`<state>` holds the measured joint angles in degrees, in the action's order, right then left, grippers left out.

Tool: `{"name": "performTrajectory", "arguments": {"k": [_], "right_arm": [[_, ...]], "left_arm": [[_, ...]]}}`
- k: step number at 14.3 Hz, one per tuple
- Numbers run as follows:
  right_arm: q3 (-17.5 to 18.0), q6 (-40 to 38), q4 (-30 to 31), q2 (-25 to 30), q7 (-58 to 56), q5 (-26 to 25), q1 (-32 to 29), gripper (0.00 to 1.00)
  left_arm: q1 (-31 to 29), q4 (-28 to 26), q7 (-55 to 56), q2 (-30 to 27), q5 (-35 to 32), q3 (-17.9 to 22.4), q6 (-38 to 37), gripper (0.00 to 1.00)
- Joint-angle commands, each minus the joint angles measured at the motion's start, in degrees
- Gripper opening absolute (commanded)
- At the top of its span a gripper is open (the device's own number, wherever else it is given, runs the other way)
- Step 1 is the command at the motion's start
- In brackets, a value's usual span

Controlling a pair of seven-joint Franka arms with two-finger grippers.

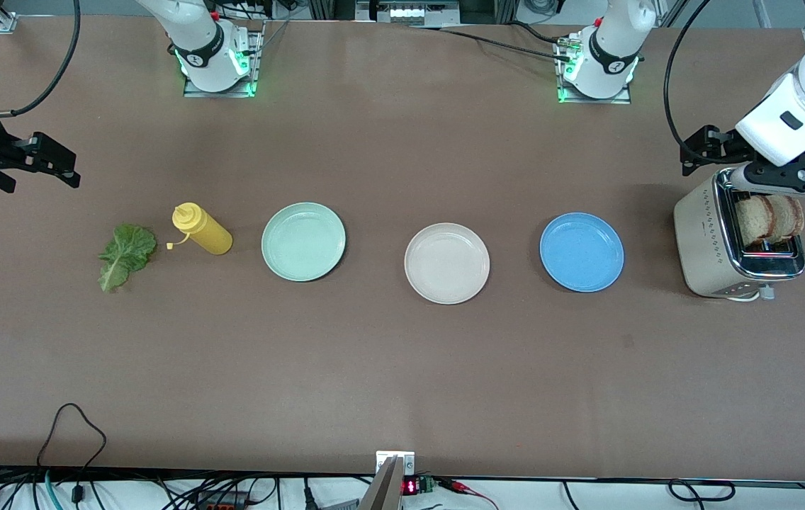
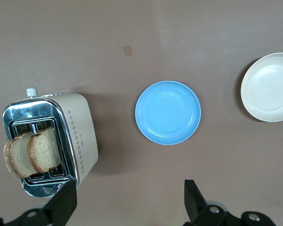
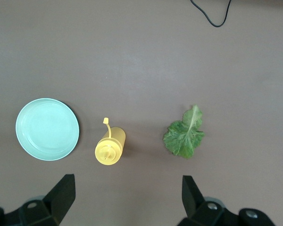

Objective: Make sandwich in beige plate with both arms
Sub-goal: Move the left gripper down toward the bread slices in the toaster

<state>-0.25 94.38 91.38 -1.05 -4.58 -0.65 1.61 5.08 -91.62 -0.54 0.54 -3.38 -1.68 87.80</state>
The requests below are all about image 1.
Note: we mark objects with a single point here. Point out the bread slice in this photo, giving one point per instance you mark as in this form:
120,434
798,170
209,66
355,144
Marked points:
753,219
791,216

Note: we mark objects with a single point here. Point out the green lettuce leaf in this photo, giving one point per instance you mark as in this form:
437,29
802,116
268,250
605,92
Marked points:
126,251

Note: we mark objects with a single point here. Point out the yellow squeeze bottle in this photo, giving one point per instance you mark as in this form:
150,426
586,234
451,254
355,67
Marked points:
207,237

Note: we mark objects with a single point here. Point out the blue plate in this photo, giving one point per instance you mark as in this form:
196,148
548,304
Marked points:
582,252

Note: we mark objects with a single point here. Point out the light green plate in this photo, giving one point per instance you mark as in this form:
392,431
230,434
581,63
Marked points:
303,242

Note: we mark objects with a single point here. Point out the beige plate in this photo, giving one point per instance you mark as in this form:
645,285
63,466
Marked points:
447,263

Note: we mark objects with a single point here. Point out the beige chrome toaster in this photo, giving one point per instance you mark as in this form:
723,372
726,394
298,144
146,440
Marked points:
700,241

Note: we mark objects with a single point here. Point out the white lit power unit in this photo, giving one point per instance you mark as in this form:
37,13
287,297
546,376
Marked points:
406,13

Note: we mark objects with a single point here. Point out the red digit display board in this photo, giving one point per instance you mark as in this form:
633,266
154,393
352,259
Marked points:
411,486

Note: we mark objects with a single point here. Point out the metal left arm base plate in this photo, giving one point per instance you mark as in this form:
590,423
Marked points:
597,100

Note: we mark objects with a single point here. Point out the aluminium frame corner bracket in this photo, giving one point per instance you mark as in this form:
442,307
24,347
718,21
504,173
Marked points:
4,21

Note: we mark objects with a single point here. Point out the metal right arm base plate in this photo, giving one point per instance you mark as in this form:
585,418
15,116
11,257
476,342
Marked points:
218,93

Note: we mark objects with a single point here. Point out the silver camera mount bracket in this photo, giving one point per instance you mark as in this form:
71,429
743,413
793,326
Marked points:
383,460

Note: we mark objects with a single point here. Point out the grey camera mount bar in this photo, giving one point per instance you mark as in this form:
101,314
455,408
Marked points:
385,492

